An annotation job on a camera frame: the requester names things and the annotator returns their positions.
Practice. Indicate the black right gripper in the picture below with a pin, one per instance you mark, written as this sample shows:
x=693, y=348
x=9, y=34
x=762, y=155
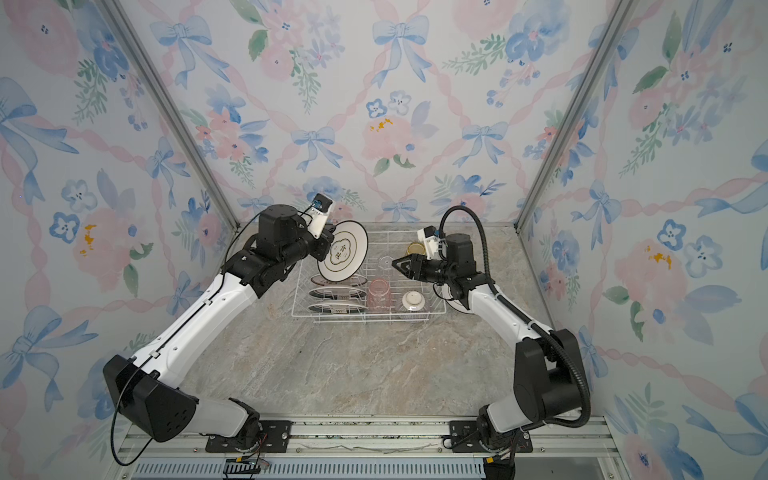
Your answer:
x=414, y=262

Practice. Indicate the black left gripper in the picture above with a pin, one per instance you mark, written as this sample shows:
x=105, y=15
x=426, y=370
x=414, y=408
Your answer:
x=324, y=243

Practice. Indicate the white wire dish rack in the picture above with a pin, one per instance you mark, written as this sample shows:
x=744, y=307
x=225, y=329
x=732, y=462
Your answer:
x=393, y=243

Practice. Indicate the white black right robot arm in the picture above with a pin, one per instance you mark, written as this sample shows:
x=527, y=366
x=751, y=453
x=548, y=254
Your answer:
x=549, y=379

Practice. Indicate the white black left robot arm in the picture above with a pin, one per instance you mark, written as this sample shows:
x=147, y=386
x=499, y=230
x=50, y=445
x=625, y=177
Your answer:
x=145, y=388

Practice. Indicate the clear plastic cup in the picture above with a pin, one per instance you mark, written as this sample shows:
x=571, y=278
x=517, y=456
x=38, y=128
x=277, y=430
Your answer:
x=386, y=269

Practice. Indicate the yellow plastic cup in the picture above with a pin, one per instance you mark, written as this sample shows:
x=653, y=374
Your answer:
x=416, y=248

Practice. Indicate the small white bowl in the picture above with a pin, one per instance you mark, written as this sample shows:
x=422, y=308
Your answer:
x=413, y=301

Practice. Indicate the pink plastic cup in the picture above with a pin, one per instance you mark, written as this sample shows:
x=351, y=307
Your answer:
x=379, y=296

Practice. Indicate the grey vent grille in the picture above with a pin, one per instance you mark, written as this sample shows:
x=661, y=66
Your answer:
x=312, y=468

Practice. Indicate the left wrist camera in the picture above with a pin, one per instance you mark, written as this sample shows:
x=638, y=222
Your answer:
x=319, y=212

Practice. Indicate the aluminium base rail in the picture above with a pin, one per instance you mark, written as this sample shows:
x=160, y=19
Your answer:
x=548, y=453

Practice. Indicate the aluminium frame post left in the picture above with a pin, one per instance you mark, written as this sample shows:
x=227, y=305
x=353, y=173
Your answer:
x=128, y=38

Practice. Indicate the aluminium frame post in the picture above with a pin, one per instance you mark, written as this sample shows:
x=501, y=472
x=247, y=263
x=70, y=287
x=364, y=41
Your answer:
x=607, y=42
x=128, y=38

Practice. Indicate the aluminium frame post right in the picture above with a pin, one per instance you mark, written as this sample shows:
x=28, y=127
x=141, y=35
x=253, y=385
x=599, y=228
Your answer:
x=607, y=42

